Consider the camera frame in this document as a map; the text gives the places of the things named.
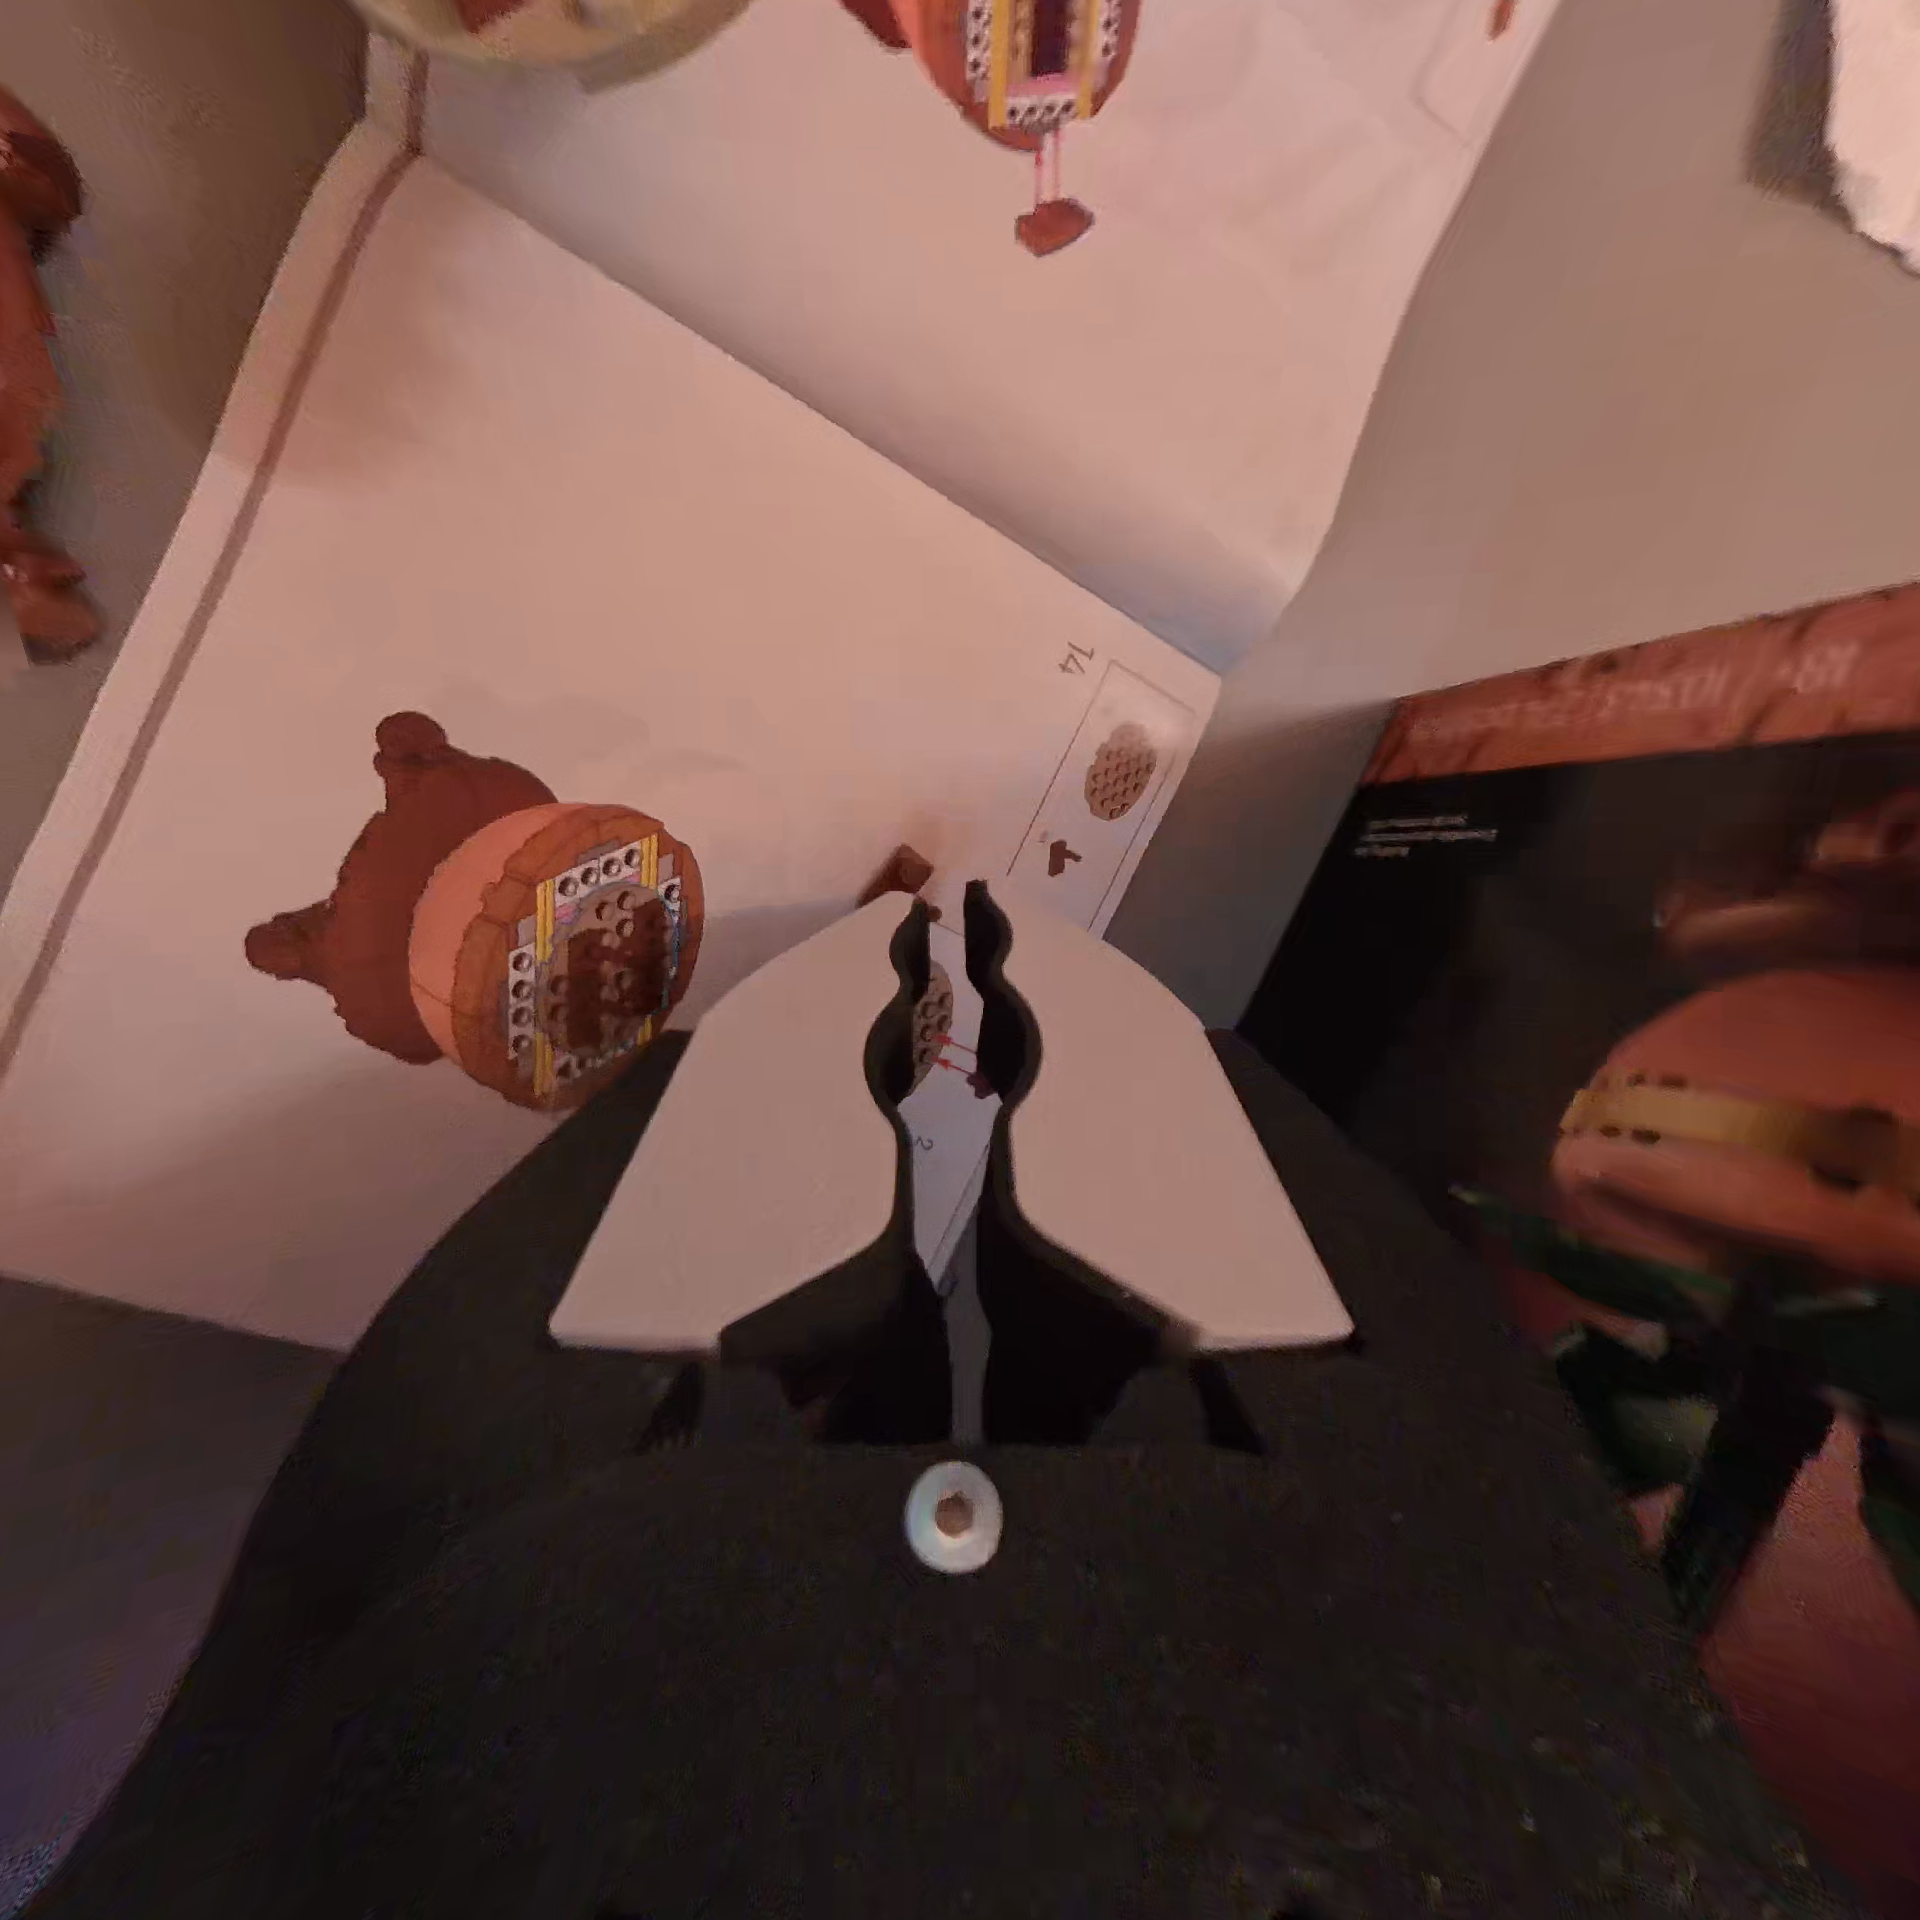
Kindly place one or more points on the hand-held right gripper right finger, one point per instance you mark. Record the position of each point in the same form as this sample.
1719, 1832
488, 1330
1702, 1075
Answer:
1156, 1187

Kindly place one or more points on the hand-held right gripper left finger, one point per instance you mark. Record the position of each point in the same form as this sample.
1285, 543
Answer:
751, 1187

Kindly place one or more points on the small brown brick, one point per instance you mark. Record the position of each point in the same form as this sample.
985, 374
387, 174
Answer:
895, 874

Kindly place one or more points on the brick pot model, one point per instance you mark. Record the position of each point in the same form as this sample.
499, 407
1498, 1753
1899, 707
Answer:
32, 391

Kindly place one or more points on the tan round plate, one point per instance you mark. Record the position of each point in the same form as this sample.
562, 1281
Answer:
571, 25

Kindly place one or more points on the black flower print box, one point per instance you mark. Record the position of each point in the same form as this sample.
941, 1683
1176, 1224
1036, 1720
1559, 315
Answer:
1621, 1141

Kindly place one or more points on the white instruction booklet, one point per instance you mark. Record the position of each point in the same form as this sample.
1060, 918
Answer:
602, 541

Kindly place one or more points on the white paper sheet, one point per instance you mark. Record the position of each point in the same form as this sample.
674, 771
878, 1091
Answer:
1855, 122

